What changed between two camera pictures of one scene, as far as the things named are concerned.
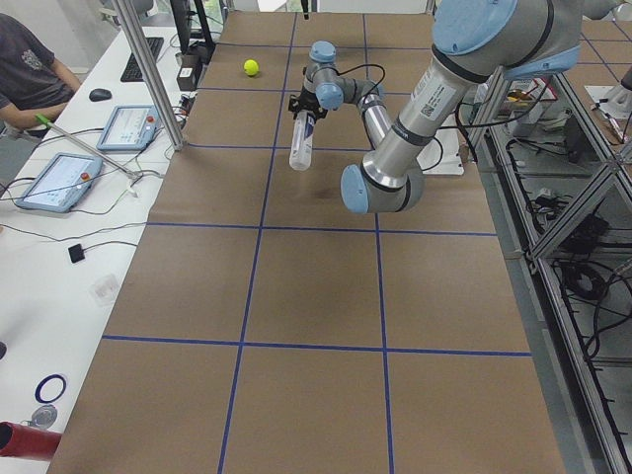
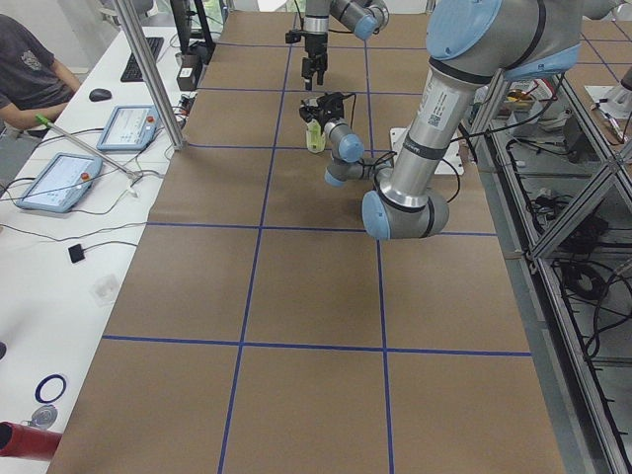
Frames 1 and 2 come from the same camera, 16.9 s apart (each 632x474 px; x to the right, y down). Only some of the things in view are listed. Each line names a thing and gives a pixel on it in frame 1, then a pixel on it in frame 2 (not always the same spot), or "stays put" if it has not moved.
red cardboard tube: x=18 y=439 stays put
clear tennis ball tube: x=301 y=144 → x=315 y=138
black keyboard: x=131 y=71 stays put
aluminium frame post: x=150 y=74 stays put
